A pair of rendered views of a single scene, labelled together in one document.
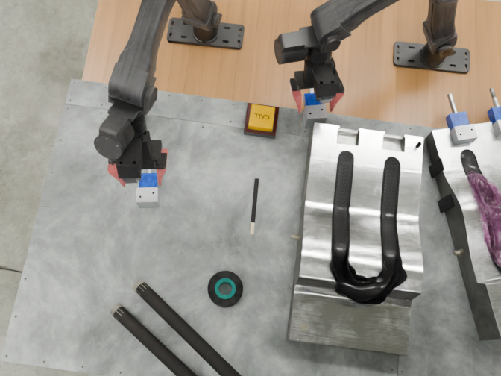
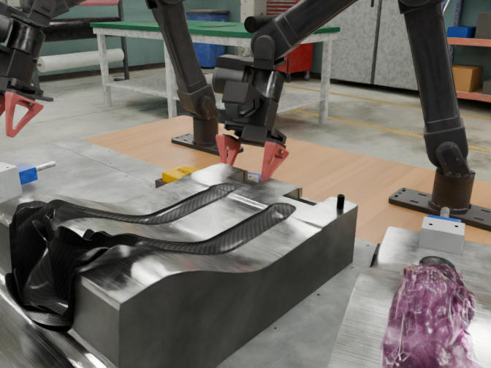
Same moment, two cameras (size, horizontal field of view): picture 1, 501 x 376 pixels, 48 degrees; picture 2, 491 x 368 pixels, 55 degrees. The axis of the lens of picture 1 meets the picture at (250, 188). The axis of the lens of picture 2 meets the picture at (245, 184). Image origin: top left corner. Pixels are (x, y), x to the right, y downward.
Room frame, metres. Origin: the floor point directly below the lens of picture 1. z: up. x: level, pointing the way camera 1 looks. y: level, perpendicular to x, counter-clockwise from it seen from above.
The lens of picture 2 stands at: (-0.01, -0.64, 1.15)
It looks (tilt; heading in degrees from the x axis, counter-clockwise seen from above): 22 degrees down; 39
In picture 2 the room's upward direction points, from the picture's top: straight up
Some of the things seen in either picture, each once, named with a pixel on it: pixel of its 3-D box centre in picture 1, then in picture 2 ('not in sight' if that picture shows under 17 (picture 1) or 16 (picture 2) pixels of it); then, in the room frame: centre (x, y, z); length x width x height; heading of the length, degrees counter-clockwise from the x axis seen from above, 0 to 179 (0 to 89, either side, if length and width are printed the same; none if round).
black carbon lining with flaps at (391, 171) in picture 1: (368, 223); (164, 217); (0.30, -0.27, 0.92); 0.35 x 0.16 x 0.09; 177
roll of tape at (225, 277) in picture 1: (225, 289); not in sight; (0.14, 0.04, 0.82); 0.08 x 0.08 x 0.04
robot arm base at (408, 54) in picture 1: (435, 50); (451, 190); (0.80, -0.44, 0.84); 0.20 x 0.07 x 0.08; 89
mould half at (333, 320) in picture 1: (358, 234); (150, 256); (0.29, -0.25, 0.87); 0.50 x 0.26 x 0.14; 177
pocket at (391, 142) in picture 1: (391, 144); (305, 207); (0.51, -0.33, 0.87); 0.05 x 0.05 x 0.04; 87
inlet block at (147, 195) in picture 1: (148, 178); (25, 172); (0.38, 0.24, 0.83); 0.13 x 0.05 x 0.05; 8
